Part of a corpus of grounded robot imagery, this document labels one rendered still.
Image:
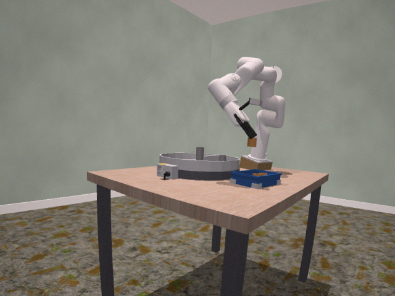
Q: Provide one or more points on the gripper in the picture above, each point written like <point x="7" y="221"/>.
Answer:
<point x="239" y="118"/>

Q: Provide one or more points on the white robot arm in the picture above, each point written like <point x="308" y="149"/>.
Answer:
<point x="225" y="89"/>

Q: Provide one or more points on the blue crate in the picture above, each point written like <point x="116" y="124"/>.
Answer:
<point x="256" y="182"/>

